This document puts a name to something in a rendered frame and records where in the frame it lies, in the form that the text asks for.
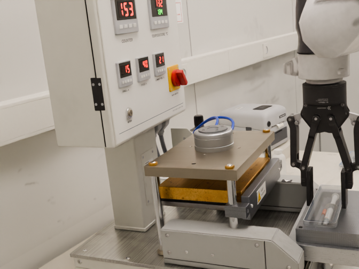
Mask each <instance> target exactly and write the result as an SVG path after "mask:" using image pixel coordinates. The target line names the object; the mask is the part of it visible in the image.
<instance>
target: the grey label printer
mask: <svg viewBox="0 0 359 269"><path fill-rule="evenodd" d="M219 116H227V117H230V118H232V119H233V120H234V123H235V126H234V129H233V131H263V129H270V131H274V132H275V140H274V141H273V142H272V143H271V150H272V149H274V148H276V147H278V146H279V145H281V144H283V143H285V142H286V141H287V140H288V133H287V114H286V109H285V107H284V106H281V105H271V104H239V105H236V106H233V107H231V108H228V109H225V110H224V111H222V112H221V113H220V114H219ZM219 125H225V126H228V127H231V126H232V123H231V121H230V120H227V119H223V118H220V119H219Z"/></svg>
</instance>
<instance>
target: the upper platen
mask: <svg viewBox="0 0 359 269"><path fill-rule="evenodd" d="M269 161H270V158H269V157H258V158H257V159H256V160H255V162H254V163H253V164H252V165H251V166H250V167H249V168H248V169H247V170H246V171H245V173H244V174H243V175H242V176H241V177H240V178H239V179H238V180H237V181H236V194H237V202H241V196H242V194H243V193H244V192H245V191H246V190H247V188H248V187H249V186H250V184H251V183H252V182H253V181H254V180H255V178H256V177H257V176H258V175H259V174H260V172H261V171H262V170H263V169H264V167H265V166H266V165H267V164H268V163H269ZM160 192H161V200H162V205H164V206H172V207H185V208H198V209H211V210H224V211H225V209H224V206H225V205H226V204H227V202H228V194H227V181H226V180H211V179H191V178H172V177H169V178H167V179H166V180H165V181H164V182H162V183H161V184H160Z"/></svg>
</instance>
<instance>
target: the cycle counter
mask: <svg viewBox="0 0 359 269"><path fill-rule="evenodd" d="M117 3H118V12H119V18H129V17H134V8H133V3H132V1H117Z"/></svg>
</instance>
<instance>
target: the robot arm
mask: <svg viewBox="0 0 359 269"><path fill-rule="evenodd" d="M295 28H296V32H297V34H298V49H297V54H298V56H297V57H295V58H293V59H292V60H290V61H288V62H286V63H284V64H283V72H284V74H287V75H291V76H298V78H299V79H302V80H306V82H304V83H303V84H302V93H303V108H302V110H301V112H300V113H297V114H290V115H289V116H288V117H287V122H288V125H289V127H290V165H291V167H293V168H294V167H296V168H298V169H300V171H301V185H302V186H306V188H307V206H310V204H311V202H312V200H313V198H314V187H313V167H311V166H309V162H310V159H311V155H312V152H313V148H314V144H315V140H316V137H317V134H318V133H322V132H327V133H332V134H333V137H334V139H335V142H336V144H337V148H338V151H339V154H340V157H341V160H342V163H343V166H344V168H342V171H341V203H342V209H346V208H347V204H348V189H352V187H353V184H354V182H353V172H354V171H356V170H359V114H356V113H352V112H350V110H349V108H348V106H347V82H346V81H344V80H343V78H344V77H348V76H350V54H351V53H354V52H358V51H359V0H296V7H295ZM301 118H303V119H304V121H305V122H306V123H307V124H308V126H309V127H310V130H309V134H308V139H307V143H306V147H305V151H304V154H303V158H302V160H299V124H300V123H301ZM347 118H349V119H350V123H351V125H353V126H354V152H355V162H353V163H352V160H351V158H350V154H349V151H348V148H347V145H346V142H345V139H344V136H343V131H342V128H341V126H342V125H343V123H344V122H345V121H346V119H347ZM308 166H309V167H308Z"/></svg>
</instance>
